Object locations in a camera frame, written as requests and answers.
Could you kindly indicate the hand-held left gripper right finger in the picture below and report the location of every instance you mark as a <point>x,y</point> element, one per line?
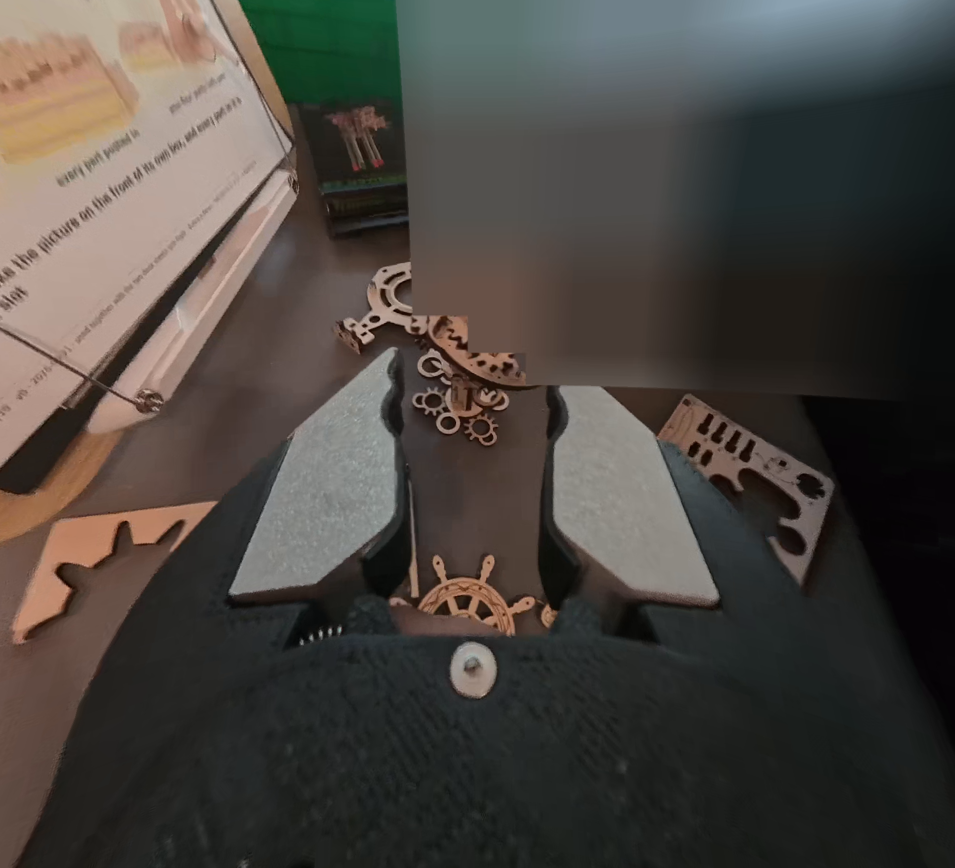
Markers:
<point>627,495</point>

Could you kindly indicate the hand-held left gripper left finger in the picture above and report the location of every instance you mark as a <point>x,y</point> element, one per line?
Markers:
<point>328,480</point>

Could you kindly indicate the cluster of small wooden gears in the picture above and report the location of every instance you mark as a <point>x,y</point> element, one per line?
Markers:
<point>477,428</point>

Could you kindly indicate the black model kit box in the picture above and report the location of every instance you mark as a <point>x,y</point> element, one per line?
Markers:
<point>358,159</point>

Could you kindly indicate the wooden cutout sheet with slots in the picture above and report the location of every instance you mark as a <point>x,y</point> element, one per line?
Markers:
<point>679,428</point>

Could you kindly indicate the wooden ship wheel part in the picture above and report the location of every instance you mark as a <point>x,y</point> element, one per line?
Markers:
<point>462,588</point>

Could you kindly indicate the wooden gear plate part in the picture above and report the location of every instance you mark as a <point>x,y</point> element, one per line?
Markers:
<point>485,364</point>

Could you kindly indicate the white book stand ledge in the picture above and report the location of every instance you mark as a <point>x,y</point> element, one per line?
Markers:
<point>201,301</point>

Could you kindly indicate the printed instruction sheet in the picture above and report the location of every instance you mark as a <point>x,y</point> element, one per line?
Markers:
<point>112,211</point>

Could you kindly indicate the green plastic bin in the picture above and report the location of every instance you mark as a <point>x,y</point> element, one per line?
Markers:
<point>321,40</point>

